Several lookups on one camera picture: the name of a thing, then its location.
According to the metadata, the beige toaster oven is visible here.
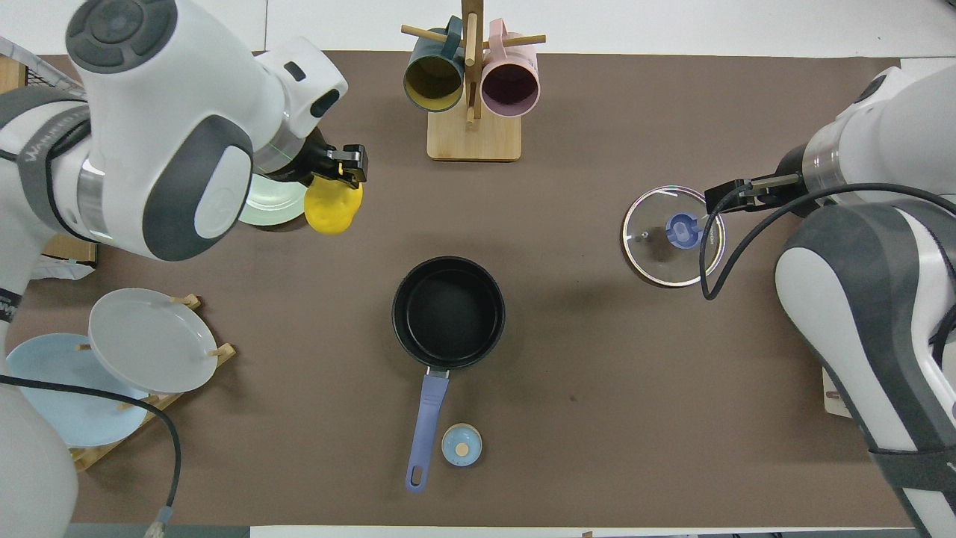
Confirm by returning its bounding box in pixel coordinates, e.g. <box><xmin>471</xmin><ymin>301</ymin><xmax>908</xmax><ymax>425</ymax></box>
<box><xmin>822</xmin><ymin>365</ymin><xmax>857</xmax><ymax>418</ymax></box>

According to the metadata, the pink mug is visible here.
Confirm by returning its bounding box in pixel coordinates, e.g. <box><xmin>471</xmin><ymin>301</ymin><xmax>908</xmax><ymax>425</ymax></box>
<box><xmin>480</xmin><ymin>19</ymin><xmax>541</xmax><ymax>119</ymax></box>

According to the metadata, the brown table mat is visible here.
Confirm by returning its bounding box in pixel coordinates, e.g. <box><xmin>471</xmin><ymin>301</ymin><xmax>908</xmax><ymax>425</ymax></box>
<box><xmin>15</xmin><ymin>50</ymin><xmax>919</xmax><ymax>528</ymax></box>

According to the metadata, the wooden plate rack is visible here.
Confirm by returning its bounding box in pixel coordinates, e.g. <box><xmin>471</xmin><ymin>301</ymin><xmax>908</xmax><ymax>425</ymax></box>
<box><xmin>69</xmin><ymin>294</ymin><xmax>237</xmax><ymax>475</ymax></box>

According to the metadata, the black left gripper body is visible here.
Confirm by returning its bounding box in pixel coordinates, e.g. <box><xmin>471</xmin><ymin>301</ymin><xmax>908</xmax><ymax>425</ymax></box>
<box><xmin>278</xmin><ymin>129</ymin><xmax>332</xmax><ymax>187</ymax></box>

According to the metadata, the pale green plate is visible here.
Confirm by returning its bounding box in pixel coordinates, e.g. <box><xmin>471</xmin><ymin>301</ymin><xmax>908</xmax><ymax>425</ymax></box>
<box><xmin>238</xmin><ymin>172</ymin><xmax>309</xmax><ymax>228</ymax></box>

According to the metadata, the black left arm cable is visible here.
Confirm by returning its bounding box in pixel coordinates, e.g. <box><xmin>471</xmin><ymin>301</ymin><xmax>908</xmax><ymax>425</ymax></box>
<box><xmin>0</xmin><ymin>374</ymin><xmax>182</xmax><ymax>538</ymax></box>

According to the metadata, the glass lid blue knob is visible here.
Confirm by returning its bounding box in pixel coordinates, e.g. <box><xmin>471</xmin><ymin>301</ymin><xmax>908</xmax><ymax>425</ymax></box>
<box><xmin>621</xmin><ymin>185</ymin><xmax>726</xmax><ymax>288</ymax></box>

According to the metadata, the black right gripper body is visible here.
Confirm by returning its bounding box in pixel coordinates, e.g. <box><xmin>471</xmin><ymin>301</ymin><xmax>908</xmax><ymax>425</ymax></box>
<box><xmin>777</xmin><ymin>143</ymin><xmax>812</xmax><ymax>218</ymax></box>

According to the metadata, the wooden mug tree stand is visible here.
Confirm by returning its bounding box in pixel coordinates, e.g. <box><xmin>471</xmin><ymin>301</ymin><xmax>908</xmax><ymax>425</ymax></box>
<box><xmin>401</xmin><ymin>0</ymin><xmax>547</xmax><ymax>162</ymax></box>

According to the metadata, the yellow lemon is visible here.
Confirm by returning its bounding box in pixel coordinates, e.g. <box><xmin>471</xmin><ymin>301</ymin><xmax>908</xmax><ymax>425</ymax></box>
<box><xmin>304</xmin><ymin>164</ymin><xmax>364</xmax><ymax>235</ymax></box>

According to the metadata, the light blue plate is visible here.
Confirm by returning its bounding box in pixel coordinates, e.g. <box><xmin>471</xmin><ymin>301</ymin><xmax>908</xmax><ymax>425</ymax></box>
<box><xmin>6</xmin><ymin>333</ymin><xmax>150</xmax><ymax>448</ymax></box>

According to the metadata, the grey plate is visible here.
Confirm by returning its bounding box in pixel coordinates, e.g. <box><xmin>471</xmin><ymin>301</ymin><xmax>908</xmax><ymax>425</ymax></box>
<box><xmin>88</xmin><ymin>288</ymin><xmax>219</xmax><ymax>395</ymax></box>

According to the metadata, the black pot blue handle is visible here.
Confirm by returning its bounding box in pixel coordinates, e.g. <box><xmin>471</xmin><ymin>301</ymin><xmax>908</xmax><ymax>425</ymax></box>
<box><xmin>392</xmin><ymin>256</ymin><xmax>506</xmax><ymax>494</ymax></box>

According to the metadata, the dark wooden shelf board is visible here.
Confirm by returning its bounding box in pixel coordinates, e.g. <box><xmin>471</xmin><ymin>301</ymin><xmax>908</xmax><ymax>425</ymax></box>
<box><xmin>43</xmin><ymin>233</ymin><xmax>99</xmax><ymax>264</ymax></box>

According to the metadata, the dark teal mug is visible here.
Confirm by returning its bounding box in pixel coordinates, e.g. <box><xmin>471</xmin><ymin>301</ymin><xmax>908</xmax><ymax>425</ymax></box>
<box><xmin>403</xmin><ymin>16</ymin><xmax>467</xmax><ymax>114</ymax></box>

